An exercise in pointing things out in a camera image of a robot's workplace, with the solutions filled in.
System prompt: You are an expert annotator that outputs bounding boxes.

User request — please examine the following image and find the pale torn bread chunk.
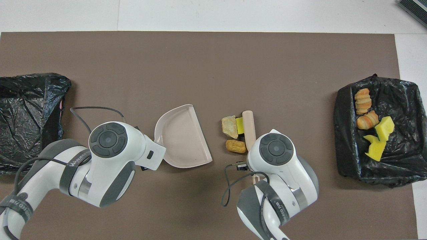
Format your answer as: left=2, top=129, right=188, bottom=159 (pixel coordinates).
left=222, top=115, right=239, bottom=139

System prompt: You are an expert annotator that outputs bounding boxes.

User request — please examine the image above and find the notched yellow sponge piece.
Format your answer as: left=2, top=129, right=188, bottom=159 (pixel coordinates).
left=363, top=134, right=387, bottom=162

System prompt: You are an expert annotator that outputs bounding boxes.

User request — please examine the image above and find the beige plastic dustpan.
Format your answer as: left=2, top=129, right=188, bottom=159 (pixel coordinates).
left=154, top=104, right=213, bottom=169

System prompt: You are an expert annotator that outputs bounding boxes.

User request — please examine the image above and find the large brown table mat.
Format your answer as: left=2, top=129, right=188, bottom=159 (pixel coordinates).
left=0, top=32, right=419, bottom=240

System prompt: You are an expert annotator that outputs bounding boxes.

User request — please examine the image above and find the grey ribbed panel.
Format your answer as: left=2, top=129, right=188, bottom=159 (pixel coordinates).
left=398, top=0, right=427, bottom=29

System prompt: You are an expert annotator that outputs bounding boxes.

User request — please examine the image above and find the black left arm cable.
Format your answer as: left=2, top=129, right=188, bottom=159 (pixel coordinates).
left=0, top=106, right=139, bottom=240

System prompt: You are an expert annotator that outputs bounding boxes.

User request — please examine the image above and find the croissant piece with pale side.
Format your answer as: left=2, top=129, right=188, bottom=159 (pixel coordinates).
left=354, top=88, right=372, bottom=115

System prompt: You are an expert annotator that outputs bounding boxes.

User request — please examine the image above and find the black bag lined bin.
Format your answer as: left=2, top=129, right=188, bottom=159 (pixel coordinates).
left=0, top=73, right=72, bottom=175
left=334, top=74, right=427, bottom=189

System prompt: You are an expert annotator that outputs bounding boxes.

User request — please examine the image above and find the brown bread roll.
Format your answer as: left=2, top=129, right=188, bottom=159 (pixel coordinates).
left=226, top=140, right=247, bottom=154

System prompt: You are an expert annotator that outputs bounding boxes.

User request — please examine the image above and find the beige brush with black bristles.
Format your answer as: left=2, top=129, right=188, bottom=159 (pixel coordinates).
left=242, top=110, right=265, bottom=184

